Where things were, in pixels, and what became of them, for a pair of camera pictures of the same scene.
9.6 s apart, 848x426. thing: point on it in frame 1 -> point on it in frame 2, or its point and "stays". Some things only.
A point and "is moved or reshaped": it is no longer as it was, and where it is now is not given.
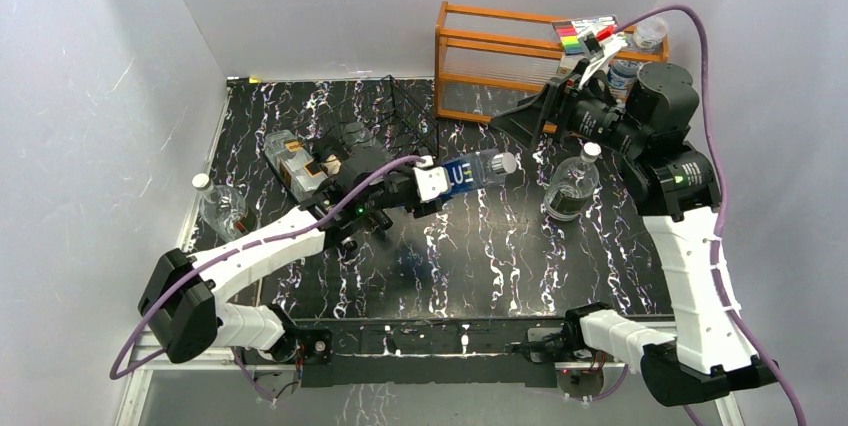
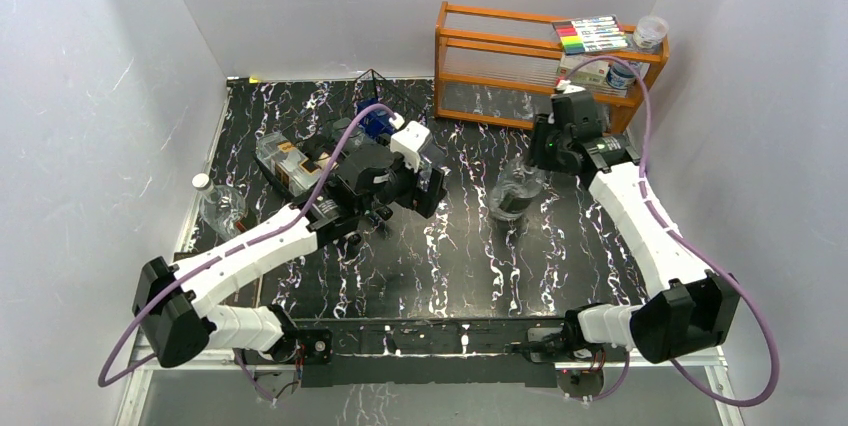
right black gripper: [555, 102] -> [542, 125]
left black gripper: [425, 208] stays
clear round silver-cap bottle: [574, 180] -> [518, 183]
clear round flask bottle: [225, 213] stays
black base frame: [435, 353] stays
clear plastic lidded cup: [648, 32] stays
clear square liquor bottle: [299, 171] is moved or reshaped
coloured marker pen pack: [569, 32] stays
